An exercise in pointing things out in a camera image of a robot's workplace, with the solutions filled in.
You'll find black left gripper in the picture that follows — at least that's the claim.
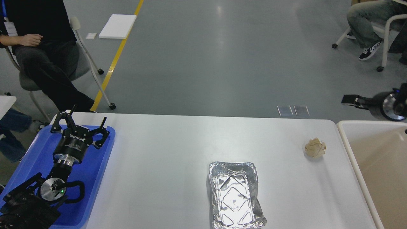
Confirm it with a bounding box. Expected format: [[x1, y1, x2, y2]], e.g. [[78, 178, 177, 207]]
[[50, 104, 110, 166]]

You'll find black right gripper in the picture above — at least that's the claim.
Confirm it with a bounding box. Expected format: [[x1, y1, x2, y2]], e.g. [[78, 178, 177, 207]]
[[341, 92, 402, 121]]

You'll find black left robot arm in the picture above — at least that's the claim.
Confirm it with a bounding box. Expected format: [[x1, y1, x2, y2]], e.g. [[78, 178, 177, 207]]
[[1, 105, 110, 229]]

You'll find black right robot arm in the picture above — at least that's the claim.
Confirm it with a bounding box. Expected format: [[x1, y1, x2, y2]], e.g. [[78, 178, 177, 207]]
[[341, 82, 407, 122]]

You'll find blue plastic tray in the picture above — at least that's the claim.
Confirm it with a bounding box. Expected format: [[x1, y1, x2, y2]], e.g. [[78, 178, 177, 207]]
[[1, 125, 116, 229]]

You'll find right floor glass tile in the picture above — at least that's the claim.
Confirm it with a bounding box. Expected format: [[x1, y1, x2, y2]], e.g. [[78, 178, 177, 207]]
[[294, 105, 310, 116]]

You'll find floor glass tile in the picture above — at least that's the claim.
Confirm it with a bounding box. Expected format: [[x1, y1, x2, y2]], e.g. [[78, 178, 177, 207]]
[[294, 105, 310, 116], [277, 105, 294, 116]]

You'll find beige plastic bin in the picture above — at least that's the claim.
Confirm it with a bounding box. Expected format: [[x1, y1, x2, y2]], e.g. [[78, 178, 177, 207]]
[[337, 121, 407, 229]]

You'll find crumpled brown paper ball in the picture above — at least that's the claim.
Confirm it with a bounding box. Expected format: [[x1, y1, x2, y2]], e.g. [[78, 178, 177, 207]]
[[304, 138, 327, 158]]

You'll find person in blue jeans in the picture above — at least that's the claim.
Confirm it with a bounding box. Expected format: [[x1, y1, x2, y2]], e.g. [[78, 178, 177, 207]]
[[0, 108, 49, 163]]

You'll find grey office chair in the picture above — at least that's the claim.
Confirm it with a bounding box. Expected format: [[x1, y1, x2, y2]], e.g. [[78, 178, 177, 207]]
[[19, 17, 116, 122]]

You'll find left floor glass tile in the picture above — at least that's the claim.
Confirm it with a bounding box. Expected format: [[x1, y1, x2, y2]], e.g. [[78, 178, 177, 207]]
[[277, 105, 294, 116]]

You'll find white rolling chair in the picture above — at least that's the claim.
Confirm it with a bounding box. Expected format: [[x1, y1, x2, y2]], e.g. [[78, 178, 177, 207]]
[[332, 0, 406, 72]]

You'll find white side table corner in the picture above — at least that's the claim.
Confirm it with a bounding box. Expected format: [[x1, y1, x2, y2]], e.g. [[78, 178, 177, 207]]
[[0, 95, 17, 119]]

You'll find seated person in jeans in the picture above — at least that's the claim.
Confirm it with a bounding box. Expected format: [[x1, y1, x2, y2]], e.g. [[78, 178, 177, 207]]
[[347, 0, 406, 61]]

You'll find small white floor card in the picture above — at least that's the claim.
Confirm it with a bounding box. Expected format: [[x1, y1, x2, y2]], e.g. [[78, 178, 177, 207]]
[[85, 32, 97, 39]]

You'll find person in black clothes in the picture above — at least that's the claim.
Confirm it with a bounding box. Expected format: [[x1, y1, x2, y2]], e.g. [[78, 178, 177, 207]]
[[1, 0, 94, 113]]

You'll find white foam board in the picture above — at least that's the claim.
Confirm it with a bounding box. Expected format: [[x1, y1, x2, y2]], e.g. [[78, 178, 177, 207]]
[[99, 14, 137, 39]]

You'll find aluminium foil tray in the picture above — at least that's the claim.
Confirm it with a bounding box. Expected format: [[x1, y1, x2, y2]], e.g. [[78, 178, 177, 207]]
[[208, 161, 267, 229]]

